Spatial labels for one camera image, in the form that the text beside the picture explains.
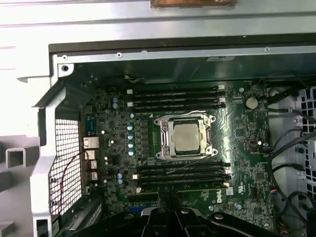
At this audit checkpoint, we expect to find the thin red wire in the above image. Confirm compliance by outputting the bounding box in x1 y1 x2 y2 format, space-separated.
58 151 90 214

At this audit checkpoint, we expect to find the silver port shell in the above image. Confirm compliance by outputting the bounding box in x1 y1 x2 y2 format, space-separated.
83 137 99 155

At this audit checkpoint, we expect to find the black open PC case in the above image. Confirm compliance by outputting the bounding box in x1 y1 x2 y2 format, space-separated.
16 41 316 237

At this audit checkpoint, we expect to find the black cable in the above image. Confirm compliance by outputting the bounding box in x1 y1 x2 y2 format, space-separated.
270 161 306 198

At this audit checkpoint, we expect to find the silver metal drive cage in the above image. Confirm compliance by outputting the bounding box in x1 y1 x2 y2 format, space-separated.
295 86 316 188

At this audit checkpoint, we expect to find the grey plastic parts rack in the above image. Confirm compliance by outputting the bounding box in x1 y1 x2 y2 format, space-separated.
0 134 41 237

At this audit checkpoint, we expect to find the silver coin battery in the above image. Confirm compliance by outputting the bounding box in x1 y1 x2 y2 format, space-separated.
246 97 259 109

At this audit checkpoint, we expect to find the thin wire locking lever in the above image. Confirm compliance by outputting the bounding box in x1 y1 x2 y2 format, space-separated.
166 159 211 175
170 110 211 119

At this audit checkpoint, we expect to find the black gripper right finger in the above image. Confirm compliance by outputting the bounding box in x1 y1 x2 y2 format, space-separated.
169 190 279 237

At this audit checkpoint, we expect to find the blue port connector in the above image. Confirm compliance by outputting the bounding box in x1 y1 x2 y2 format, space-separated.
85 117 96 131

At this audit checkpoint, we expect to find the green motherboard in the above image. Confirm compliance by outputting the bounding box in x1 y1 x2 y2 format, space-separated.
81 81 275 237

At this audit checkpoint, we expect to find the silver CPU chip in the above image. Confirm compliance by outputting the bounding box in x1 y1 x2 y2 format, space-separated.
172 122 200 153

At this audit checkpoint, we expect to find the black RAM slot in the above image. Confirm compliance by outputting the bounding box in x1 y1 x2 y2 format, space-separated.
126 89 224 97
135 181 233 193
126 101 226 110
133 84 226 91
133 97 226 104
136 168 232 176
132 174 232 183
137 162 230 170

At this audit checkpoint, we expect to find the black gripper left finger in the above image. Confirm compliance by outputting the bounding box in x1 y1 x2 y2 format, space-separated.
64 190 173 237

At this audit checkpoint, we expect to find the CPU socket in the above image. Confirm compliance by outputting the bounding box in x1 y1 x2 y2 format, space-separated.
152 111 218 162

